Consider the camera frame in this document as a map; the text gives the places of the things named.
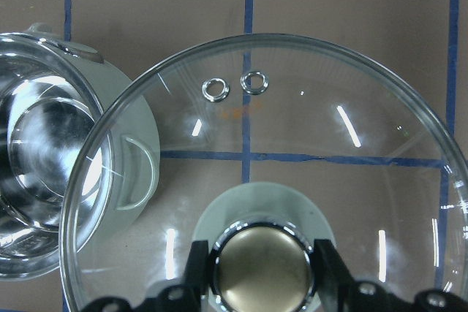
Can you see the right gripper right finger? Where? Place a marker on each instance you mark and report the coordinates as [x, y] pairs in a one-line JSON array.
[[332, 278]]

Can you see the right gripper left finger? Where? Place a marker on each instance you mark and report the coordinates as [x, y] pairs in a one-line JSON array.
[[197, 266]]

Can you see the glass pot lid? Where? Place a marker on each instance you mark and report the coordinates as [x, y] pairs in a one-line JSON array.
[[260, 233]]

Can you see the pale green steel pot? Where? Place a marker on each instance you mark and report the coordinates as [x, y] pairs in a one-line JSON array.
[[52, 94]]

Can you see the brown paper table mat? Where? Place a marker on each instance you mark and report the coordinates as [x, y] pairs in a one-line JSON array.
[[312, 124]]

